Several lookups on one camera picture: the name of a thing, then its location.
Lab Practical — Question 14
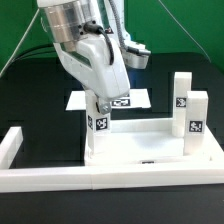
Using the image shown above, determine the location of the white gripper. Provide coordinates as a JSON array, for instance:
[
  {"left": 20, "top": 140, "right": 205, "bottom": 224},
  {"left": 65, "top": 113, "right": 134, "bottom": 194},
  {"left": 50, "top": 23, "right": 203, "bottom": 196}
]
[{"left": 54, "top": 35, "right": 130, "bottom": 115}]

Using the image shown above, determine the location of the white desk top panel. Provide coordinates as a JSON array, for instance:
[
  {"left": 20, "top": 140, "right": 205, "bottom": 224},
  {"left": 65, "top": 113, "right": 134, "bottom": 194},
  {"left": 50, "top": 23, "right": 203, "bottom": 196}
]
[{"left": 84, "top": 118, "right": 224, "bottom": 166}]

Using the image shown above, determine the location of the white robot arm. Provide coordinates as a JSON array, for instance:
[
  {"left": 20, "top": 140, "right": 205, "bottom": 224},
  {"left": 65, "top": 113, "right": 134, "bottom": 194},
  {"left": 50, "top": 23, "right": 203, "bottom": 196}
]
[{"left": 37, "top": 0, "right": 130, "bottom": 114}]

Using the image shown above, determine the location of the fiducial marker sheet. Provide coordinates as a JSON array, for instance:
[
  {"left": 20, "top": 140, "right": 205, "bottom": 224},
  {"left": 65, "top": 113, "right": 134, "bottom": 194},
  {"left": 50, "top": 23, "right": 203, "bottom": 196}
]
[{"left": 66, "top": 89, "right": 151, "bottom": 111}]

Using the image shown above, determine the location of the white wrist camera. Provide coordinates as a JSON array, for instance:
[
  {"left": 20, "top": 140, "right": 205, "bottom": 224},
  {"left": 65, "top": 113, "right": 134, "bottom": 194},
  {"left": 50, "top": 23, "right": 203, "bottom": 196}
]
[{"left": 122, "top": 40, "right": 151, "bottom": 69}]

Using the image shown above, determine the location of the white L-shaped fence frame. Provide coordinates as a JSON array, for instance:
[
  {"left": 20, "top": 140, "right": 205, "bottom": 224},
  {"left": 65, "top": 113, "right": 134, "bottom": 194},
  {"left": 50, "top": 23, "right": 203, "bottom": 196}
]
[{"left": 0, "top": 126, "right": 224, "bottom": 193}]

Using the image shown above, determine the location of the white cable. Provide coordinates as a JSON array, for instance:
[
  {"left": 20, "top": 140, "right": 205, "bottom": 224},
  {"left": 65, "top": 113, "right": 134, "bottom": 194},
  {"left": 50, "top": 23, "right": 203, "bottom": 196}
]
[{"left": 0, "top": 8, "right": 41, "bottom": 76}]

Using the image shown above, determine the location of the grey braided camera cable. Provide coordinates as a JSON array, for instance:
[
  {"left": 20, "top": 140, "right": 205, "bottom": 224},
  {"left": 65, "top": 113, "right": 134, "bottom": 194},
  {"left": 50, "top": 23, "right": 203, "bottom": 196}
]
[{"left": 108, "top": 0, "right": 129, "bottom": 51}]

